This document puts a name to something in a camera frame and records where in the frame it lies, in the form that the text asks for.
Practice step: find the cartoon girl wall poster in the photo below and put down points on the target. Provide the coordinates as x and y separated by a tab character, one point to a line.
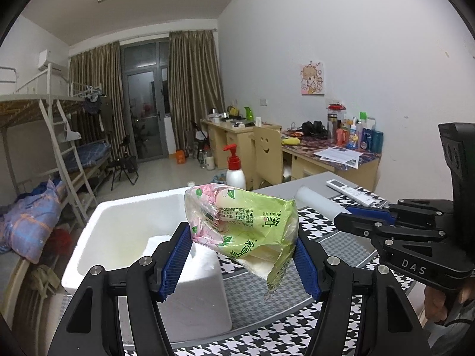
312	79

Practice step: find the white floor jug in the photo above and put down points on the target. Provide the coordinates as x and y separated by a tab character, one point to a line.
209	162

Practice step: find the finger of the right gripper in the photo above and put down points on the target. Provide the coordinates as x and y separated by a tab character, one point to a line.
356	225
372	213

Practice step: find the white remote control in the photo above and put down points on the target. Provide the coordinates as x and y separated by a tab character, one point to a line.
359	195

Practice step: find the blue plaid quilt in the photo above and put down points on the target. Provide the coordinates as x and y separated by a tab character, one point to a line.
27	224

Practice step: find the orange jug on floor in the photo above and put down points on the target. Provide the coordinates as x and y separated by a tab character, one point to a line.
180	157

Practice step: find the white styrofoam box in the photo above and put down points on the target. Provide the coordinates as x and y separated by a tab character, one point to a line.
119	232

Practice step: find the white paper tissue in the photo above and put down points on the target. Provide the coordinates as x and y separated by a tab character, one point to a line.
153	242

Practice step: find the houndstooth table cloth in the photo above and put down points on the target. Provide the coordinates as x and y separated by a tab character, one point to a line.
262	324

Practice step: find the black folding chair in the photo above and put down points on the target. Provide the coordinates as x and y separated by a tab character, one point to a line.
124	164

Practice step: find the white pump lotion bottle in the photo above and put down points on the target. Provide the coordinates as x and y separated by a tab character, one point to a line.
235	176

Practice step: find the printed paper sheets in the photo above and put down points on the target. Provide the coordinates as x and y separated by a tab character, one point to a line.
340	155

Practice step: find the metal bunk bed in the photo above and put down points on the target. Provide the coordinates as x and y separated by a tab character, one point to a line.
34	101

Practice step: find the green tissue packet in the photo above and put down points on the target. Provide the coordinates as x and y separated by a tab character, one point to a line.
257	231

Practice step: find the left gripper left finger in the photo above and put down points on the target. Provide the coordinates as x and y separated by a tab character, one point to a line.
91	323

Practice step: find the left brown curtain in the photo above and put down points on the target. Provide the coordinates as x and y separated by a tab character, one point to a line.
100	68

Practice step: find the person's right hand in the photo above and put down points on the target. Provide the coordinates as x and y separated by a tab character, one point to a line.
434	305

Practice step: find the wall air conditioner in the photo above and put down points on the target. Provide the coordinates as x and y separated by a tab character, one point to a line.
46	61

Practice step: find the glass balcony door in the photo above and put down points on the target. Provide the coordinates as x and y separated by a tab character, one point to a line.
144	70

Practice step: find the wooden desk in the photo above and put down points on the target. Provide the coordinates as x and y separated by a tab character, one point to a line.
302	157

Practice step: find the brown curtain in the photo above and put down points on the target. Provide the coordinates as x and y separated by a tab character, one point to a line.
100	68
194	81

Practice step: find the right brown curtain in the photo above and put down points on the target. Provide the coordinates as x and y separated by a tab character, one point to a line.
194	81

